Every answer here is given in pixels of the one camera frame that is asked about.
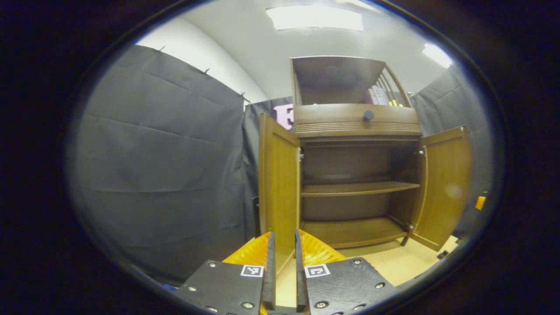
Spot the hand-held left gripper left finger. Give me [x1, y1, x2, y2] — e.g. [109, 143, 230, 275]
[175, 231, 277, 315]

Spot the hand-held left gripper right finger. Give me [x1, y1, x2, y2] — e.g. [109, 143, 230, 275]
[294, 228, 399, 315]

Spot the wooden door black handle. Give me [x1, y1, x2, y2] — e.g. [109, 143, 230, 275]
[258, 113, 303, 274]
[409, 126, 473, 252]

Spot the brown wooden shoe cabinet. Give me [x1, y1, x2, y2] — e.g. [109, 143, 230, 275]
[289, 56, 423, 249]

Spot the small ceiling light panel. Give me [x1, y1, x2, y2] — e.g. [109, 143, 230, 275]
[422, 42, 453, 68]

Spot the wooden drawer with black knob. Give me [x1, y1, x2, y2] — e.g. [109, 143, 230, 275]
[293, 104, 423, 139]

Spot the black backdrop cloth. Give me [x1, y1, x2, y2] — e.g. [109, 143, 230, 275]
[68, 44, 495, 285]

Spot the large ceiling light panel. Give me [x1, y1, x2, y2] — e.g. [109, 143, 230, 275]
[266, 5, 364, 32]

